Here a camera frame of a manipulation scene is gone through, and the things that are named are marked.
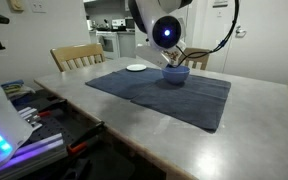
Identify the aluminium extrusion rail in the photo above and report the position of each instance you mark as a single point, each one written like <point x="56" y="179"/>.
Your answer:
<point x="44" y="146"/>

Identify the white door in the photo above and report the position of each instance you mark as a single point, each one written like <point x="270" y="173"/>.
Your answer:
<point x="270" y="40"/>

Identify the black perforated mounting board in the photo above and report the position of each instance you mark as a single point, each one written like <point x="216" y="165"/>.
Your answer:
<point x="60" y="128"/>

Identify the door sign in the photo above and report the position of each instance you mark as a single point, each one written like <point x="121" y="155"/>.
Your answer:
<point x="220" y="3"/>

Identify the white double wall switch plate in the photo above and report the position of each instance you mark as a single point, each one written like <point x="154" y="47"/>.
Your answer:
<point x="38" y="6"/>

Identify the blue plastic bowl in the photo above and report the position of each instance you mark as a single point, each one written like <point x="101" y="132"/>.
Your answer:
<point x="175" y="77"/>

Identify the beige wall thermostat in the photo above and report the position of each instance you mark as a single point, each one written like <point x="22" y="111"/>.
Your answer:
<point x="17" y="4"/>

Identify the beige folded cloth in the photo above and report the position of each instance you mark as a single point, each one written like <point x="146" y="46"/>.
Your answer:
<point x="22" y="91"/>

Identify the microwave oven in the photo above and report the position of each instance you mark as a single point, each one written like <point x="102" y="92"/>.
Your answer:
<point x="127" y="23"/>

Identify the light wooden slat-back chair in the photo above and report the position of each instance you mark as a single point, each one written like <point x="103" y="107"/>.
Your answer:
<point x="199" y="55"/>
<point x="74" y="51"/>

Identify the white kitchen stove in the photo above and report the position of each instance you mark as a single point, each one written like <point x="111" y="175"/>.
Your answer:
<point x="115" y="46"/>

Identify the blue folded cloth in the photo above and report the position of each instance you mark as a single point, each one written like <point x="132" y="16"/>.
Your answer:
<point x="12" y="83"/>

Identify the grey kitchen base cabinet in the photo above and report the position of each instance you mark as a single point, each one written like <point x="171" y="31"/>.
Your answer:
<point x="123" y="45"/>

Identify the small white plate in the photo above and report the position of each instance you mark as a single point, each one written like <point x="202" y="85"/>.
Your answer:
<point x="136" y="67"/>

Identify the dark blue cloth towel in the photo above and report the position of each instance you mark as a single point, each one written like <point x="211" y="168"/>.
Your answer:
<point x="184" y="100"/>
<point x="114" y="85"/>

